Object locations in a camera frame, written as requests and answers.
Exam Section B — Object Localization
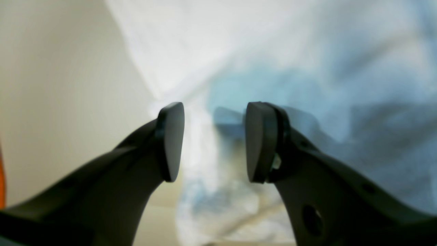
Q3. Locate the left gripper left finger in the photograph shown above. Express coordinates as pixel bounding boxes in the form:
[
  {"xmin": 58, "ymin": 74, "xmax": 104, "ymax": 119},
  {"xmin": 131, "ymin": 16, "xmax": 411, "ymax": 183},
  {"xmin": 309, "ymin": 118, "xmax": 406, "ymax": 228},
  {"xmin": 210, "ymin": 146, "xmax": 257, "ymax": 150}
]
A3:
[{"xmin": 1, "ymin": 102, "xmax": 185, "ymax": 246}]

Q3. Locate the white t-shirt with print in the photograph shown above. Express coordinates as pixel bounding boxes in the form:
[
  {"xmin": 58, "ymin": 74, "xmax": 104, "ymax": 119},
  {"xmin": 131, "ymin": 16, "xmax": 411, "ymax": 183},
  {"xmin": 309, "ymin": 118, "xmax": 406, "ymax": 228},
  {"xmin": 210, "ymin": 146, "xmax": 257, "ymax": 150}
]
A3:
[{"xmin": 105, "ymin": 0, "xmax": 436, "ymax": 246}]

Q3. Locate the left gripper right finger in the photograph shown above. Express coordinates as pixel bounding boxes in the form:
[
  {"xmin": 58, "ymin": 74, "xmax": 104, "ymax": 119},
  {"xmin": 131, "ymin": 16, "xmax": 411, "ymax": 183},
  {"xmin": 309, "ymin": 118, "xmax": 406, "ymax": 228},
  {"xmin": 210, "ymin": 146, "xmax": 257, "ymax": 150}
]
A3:
[{"xmin": 244, "ymin": 101, "xmax": 437, "ymax": 246}]

